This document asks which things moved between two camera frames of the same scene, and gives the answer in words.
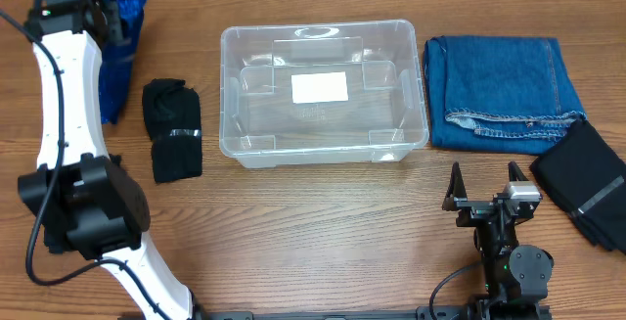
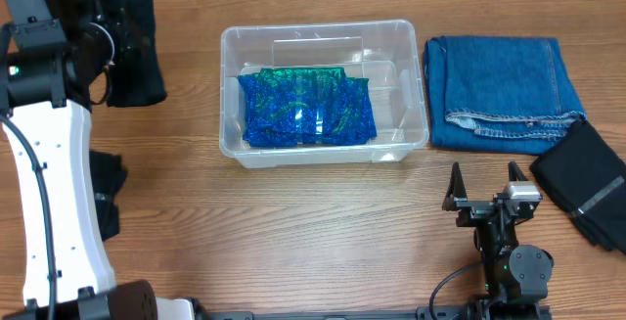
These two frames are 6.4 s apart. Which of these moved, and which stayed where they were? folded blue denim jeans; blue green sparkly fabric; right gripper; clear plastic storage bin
Moved: blue green sparkly fabric
Stayed: folded blue denim jeans; clear plastic storage bin; right gripper
